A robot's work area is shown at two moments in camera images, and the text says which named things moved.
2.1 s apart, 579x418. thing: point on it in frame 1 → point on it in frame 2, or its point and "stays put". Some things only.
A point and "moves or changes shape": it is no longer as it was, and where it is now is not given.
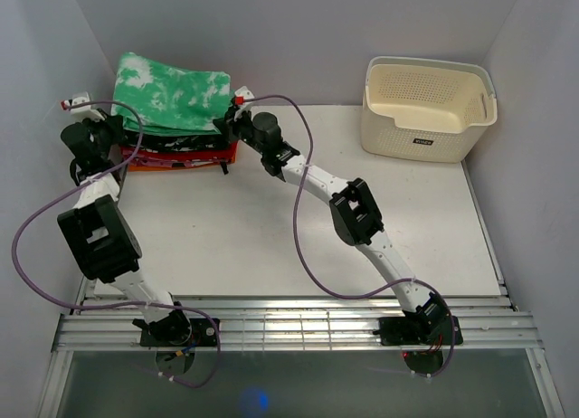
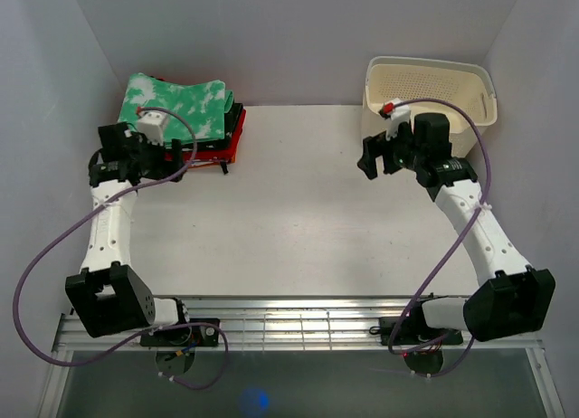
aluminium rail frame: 99,324 stays put
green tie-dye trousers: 169,99 moves or changes shape
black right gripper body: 242,128 → 406,154
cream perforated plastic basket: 426,109 stays put
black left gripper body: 104,134 → 148,156
